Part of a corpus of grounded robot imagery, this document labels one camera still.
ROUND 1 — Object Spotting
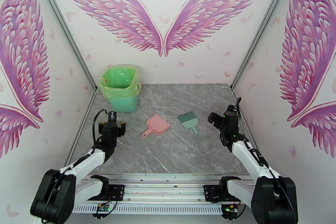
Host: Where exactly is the left controller board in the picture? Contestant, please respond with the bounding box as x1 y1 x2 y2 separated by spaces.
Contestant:
92 203 116 219

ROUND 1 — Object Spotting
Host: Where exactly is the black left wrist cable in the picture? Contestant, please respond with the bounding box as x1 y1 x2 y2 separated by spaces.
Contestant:
92 109 110 150

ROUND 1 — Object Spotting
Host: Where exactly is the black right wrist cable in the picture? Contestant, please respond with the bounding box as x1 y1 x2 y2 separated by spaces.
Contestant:
235 96 250 144

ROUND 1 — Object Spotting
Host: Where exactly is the controller board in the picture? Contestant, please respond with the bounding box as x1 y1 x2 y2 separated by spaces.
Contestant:
92 203 116 219
221 203 246 219

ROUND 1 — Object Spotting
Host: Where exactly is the green plastic trash bin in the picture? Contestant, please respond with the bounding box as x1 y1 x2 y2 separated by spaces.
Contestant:
108 92 140 113

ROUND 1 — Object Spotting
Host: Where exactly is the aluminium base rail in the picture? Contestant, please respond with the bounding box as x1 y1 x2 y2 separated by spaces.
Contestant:
39 173 292 204

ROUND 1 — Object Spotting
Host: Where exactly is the teal hand brush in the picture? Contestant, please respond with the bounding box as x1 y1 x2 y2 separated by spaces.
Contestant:
177 111 201 138

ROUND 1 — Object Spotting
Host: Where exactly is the white perforated strip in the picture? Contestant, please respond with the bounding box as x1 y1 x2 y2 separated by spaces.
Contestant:
72 204 224 215

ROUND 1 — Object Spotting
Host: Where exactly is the pink plastic dustpan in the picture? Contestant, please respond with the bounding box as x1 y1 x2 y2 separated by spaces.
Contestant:
141 113 172 138

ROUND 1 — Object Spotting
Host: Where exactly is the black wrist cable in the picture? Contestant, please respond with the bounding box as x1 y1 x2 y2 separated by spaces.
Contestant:
92 109 110 150
235 96 250 144

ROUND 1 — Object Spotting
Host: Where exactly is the aluminium frame post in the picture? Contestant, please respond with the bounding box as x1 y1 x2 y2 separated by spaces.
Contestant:
29 0 98 92
231 0 301 90

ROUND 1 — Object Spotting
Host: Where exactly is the right controller board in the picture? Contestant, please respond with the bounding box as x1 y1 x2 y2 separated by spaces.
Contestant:
221 203 246 219

